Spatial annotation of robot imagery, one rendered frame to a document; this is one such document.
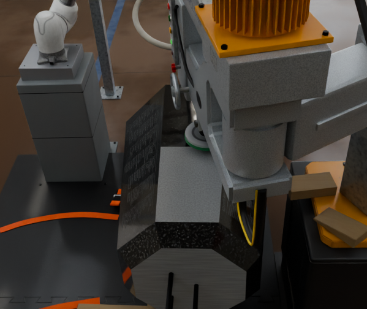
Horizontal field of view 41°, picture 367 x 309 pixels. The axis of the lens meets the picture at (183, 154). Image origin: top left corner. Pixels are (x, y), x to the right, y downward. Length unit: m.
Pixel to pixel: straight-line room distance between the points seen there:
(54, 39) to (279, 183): 1.91
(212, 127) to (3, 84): 3.41
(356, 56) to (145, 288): 1.25
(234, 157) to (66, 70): 1.78
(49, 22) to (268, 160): 1.91
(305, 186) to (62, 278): 1.51
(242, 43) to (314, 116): 0.40
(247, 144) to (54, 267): 1.87
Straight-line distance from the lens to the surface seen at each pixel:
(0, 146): 4.08
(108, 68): 4.24
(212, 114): 1.66
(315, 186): 2.20
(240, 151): 1.44
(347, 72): 1.60
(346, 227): 2.08
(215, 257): 1.98
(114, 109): 4.20
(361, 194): 2.15
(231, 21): 1.22
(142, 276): 2.11
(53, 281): 2.98
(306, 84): 1.25
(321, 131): 1.57
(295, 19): 1.23
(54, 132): 3.28
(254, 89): 1.21
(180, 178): 2.14
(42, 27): 3.06
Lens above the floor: 2.31
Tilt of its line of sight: 39 degrees down
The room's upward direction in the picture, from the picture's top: 4 degrees counter-clockwise
